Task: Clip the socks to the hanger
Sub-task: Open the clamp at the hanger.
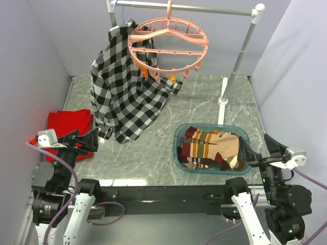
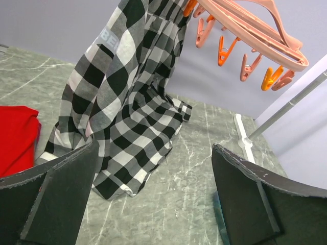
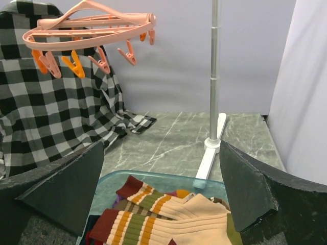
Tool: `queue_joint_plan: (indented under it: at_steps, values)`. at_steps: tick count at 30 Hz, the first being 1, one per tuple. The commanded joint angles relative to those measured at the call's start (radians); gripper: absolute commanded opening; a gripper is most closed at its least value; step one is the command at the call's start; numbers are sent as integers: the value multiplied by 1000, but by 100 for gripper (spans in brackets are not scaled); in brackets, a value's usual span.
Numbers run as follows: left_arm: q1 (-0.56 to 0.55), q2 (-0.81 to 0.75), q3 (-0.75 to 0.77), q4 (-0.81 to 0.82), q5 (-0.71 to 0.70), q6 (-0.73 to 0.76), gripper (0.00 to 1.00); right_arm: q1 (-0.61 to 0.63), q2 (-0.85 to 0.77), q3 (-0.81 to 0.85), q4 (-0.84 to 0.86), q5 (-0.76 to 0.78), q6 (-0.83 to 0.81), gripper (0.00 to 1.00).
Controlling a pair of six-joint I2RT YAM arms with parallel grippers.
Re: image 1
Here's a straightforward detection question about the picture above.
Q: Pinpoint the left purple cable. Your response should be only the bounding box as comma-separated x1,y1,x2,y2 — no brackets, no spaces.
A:
25,141,126,245

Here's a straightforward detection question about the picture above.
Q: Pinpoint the blue wire hanger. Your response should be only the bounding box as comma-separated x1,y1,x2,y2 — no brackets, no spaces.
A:
112,0,127,25

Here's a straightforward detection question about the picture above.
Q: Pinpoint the purple cable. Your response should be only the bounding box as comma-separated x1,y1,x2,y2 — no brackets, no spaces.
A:
204,168,327,245
25,141,126,245

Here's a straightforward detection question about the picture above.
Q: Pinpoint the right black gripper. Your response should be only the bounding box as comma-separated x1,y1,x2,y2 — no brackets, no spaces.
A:
237,131,287,202

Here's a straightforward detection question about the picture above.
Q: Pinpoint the metal clothes rack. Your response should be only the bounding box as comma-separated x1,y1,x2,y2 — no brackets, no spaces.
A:
106,0,266,126

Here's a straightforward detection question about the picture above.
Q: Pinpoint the black white checkered shirt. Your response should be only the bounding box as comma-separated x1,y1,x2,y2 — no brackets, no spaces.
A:
91,18,183,143

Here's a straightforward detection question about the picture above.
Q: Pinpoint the brown striped sock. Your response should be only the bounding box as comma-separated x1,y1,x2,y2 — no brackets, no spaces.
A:
180,156,246,172

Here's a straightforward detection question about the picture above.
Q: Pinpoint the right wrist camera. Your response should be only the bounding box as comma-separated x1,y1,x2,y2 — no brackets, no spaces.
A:
270,147,307,170

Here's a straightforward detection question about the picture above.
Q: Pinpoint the black base beam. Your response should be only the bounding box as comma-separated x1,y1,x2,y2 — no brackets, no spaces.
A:
101,185,232,215

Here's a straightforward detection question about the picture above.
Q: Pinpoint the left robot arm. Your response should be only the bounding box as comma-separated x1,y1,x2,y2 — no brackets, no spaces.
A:
27,129,104,244

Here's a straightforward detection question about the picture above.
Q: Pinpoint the pink round clip hanger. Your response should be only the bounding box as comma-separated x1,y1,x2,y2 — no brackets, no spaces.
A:
128,1,209,83

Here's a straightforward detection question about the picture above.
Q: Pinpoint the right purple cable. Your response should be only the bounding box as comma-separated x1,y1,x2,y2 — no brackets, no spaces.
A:
204,168,327,245

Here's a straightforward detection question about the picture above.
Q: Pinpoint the teal plastic basket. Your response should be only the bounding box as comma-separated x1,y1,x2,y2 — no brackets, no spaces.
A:
173,124,251,175

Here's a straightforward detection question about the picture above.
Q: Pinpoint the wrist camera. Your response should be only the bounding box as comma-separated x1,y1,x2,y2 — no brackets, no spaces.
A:
27,129,67,149
270,147,307,170

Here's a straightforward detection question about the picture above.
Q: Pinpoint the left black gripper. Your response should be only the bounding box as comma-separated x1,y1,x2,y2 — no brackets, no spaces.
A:
50,126,98,189

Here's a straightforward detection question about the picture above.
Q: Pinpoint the beige striped sock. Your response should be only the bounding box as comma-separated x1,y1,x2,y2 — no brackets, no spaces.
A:
181,127,239,163

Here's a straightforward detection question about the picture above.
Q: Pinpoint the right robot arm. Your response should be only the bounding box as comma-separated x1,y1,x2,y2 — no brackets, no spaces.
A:
224,134,312,244

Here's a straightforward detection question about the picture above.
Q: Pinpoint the red folded cloth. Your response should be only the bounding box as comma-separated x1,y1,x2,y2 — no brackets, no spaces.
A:
44,109,95,163

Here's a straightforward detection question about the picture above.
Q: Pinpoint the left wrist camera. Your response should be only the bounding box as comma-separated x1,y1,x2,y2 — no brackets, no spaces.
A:
27,129,67,149

